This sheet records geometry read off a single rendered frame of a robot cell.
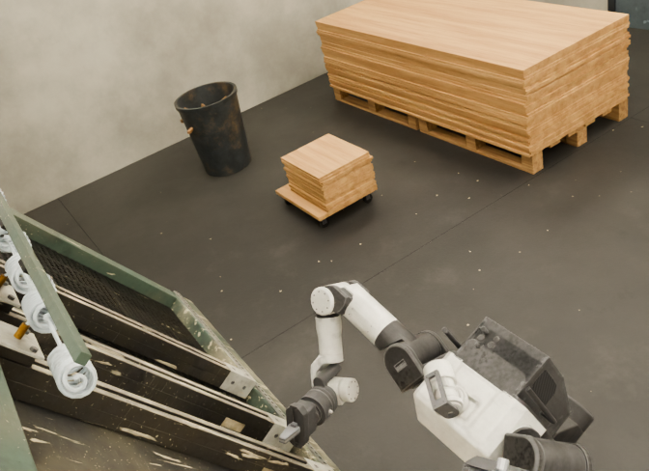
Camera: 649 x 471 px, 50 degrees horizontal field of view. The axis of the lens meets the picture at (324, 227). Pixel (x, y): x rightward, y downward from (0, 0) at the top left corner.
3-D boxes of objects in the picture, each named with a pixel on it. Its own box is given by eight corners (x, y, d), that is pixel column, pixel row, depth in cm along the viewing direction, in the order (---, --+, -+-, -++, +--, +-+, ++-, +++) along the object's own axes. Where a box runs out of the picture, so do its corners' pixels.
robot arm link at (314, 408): (281, 441, 185) (305, 417, 195) (312, 454, 180) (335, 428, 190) (279, 401, 181) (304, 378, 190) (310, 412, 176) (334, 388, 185)
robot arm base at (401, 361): (408, 354, 192) (424, 322, 187) (443, 385, 185) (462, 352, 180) (375, 370, 180) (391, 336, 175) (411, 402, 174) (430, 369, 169)
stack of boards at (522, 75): (630, 116, 518) (631, 13, 476) (531, 177, 480) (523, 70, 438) (415, 60, 705) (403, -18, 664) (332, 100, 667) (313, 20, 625)
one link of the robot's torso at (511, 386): (510, 359, 195) (458, 292, 172) (613, 429, 169) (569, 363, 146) (441, 441, 191) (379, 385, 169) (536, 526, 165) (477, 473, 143)
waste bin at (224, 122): (268, 159, 592) (247, 89, 557) (213, 187, 572) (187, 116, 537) (239, 143, 633) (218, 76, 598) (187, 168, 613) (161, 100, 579)
